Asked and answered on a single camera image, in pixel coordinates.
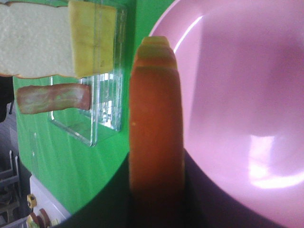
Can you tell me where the bread slice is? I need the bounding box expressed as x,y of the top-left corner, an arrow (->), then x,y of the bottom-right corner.
129,36 -> 184,203
0,2 -> 76,79

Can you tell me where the yellow cheese slice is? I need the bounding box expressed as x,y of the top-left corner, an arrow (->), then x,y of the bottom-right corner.
68,0 -> 117,78

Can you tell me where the bacon strip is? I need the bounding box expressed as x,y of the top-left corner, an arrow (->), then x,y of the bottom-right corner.
16,83 -> 91,114

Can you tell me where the left clear plastic tray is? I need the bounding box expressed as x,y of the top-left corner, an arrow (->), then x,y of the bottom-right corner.
49,0 -> 127,147

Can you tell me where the pink round plate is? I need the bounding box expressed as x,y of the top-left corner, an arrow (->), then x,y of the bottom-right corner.
151,0 -> 304,228

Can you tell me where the green tablecloth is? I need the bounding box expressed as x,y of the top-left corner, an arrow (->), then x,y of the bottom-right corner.
16,0 -> 171,214

